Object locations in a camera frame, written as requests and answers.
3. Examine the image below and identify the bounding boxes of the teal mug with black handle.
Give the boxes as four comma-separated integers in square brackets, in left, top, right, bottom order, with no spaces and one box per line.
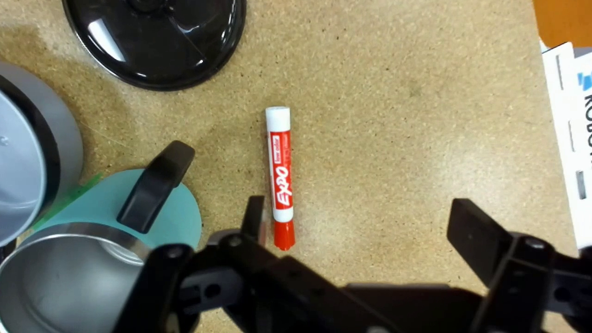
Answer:
[0,138,204,333]

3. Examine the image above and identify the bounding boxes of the red Expo marker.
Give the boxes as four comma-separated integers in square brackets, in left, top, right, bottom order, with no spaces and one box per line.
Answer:
[265,105,298,253]

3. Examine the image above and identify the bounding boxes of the black round pot lid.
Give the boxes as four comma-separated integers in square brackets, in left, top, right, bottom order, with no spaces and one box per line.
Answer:
[61,0,248,92]

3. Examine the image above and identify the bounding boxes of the grey pot with black handles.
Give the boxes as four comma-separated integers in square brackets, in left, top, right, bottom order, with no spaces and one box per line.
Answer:
[0,61,85,248]

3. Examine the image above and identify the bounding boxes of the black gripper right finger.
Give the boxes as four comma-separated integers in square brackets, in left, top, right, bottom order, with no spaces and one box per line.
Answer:
[446,198,592,333]

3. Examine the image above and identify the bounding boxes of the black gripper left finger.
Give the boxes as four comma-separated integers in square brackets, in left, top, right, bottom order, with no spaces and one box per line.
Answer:
[117,194,385,333]

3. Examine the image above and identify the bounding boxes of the white and blue box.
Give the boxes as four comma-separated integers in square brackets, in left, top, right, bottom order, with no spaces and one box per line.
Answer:
[541,40,592,251]

